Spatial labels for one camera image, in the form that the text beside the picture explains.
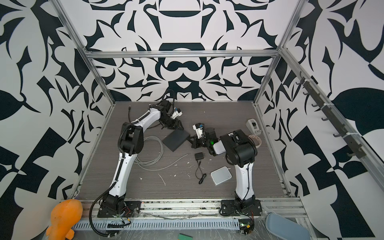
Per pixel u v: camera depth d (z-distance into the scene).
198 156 0.91
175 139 1.00
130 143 0.66
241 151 0.54
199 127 0.91
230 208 0.74
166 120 0.91
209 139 0.83
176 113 0.99
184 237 0.67
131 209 0.74
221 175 0.83
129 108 1.16
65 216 0.66
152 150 0.93
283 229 0.70
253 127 1.02
